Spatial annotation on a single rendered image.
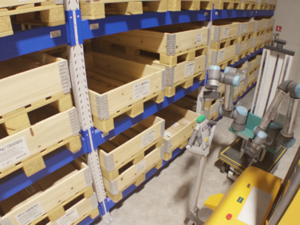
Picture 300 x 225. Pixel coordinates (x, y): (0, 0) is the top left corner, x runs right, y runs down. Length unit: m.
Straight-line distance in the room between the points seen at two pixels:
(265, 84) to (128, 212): 2.19
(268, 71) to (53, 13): 2.24
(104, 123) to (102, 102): 0.19
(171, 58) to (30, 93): 1.41
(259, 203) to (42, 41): 1.86
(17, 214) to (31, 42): 1.18
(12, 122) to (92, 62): 1.86
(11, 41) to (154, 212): 2.24
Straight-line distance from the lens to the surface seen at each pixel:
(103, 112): 1.75
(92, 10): 1.53
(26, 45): 1.40
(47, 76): 1.41
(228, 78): 1.83
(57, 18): 1.39
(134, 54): 2.60
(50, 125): 1.52
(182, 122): 3.29
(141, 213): 2.70
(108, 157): 2.00
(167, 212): 2.72
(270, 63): 2.69
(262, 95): 2.81
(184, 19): 2.45
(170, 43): 2.21
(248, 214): 1.73
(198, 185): 1.96
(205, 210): 2.24
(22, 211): 1.80
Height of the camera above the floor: 2.22
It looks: 30 degrees down
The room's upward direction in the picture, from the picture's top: straight up
